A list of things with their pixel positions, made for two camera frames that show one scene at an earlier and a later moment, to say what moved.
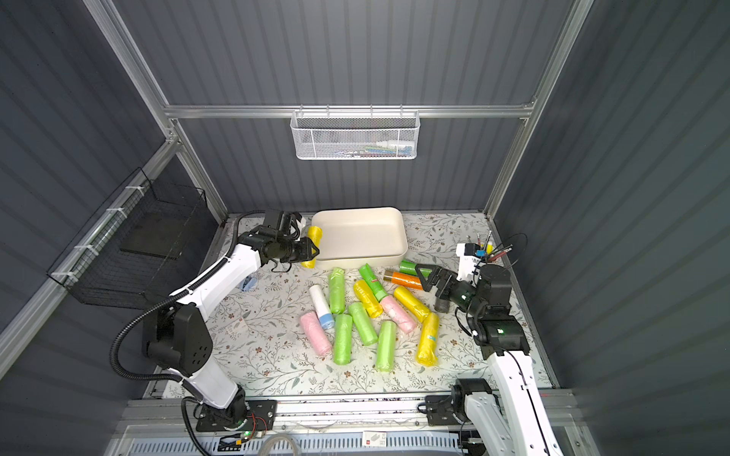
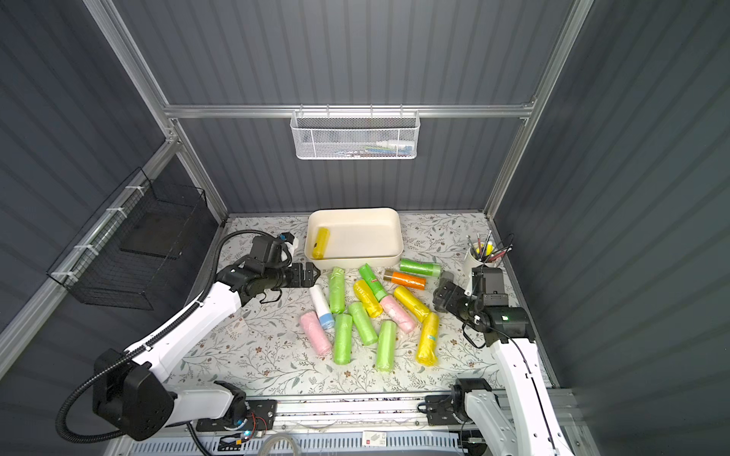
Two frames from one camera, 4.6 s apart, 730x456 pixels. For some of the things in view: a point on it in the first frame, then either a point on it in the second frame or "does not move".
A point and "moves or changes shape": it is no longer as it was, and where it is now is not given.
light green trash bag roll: x=336 y=290 does not move
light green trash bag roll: x=386 y=346 does not move
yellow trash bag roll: x=315 y=234 moves or changes shape
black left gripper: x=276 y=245 → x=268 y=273
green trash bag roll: x=410 y=268 does not move
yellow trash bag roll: x=427 y=351 does not move
